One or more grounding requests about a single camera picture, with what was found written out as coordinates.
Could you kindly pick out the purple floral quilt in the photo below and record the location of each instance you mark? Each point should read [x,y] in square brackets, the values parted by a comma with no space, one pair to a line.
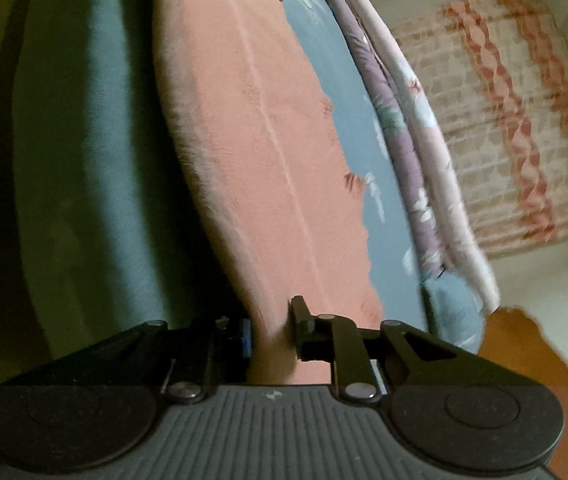
[404,160]

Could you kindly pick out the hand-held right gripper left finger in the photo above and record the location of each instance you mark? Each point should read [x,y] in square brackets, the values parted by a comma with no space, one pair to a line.
[246,340]

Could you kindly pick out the pink striped knit sweater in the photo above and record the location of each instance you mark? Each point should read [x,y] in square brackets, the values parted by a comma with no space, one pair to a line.
[254,135]

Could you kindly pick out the orange patterned curtain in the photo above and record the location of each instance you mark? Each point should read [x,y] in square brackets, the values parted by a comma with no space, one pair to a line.
[504,110]

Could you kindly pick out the wooden headboard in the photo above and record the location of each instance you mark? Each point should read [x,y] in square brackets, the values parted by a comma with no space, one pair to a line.
[524,345]

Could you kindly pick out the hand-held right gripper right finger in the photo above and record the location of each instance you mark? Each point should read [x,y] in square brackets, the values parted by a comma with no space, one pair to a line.
[299,325]

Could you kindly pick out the pale pink floral quilt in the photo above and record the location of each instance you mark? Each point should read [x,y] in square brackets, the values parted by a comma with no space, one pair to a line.
[439,160]

